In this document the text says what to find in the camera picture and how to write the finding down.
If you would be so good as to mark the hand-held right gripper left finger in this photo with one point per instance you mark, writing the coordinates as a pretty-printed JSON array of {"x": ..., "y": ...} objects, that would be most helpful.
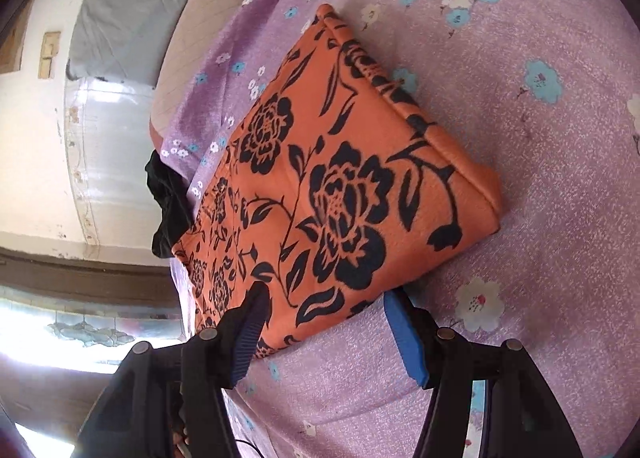
[{"x": 250, "y": 333}]

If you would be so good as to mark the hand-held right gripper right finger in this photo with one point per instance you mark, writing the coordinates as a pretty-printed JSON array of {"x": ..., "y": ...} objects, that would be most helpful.
[{"x": 405, "y": 338}]

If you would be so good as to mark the orange black floral shirt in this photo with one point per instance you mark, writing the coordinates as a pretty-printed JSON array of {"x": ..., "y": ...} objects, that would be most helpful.
[{"x": 350, "y": 163}]

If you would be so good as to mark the black garment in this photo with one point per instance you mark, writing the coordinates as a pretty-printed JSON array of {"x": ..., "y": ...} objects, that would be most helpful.
[{"x": 167, "y": 208}]

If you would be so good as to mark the wooden door with stained glass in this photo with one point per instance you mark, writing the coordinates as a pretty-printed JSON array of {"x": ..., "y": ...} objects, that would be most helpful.
[{"x": 75, "y": 283}]

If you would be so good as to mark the purple floral blanket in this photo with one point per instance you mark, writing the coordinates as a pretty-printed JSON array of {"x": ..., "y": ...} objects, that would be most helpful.
[{"x": 550, "y": 163}]

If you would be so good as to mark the brown pink mattress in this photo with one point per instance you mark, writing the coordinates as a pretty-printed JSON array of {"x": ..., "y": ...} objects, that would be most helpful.
[{"x": 210, "y": 38}]

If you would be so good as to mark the blue-grey pillow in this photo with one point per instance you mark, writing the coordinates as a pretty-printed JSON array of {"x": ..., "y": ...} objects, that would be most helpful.
[{"x": 130, "y": 8}]

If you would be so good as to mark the beige wall switch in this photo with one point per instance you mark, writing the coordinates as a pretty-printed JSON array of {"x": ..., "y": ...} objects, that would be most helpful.
[
  {"x": 47, "y": 67},
  {"x": 51, "y": 43}
]

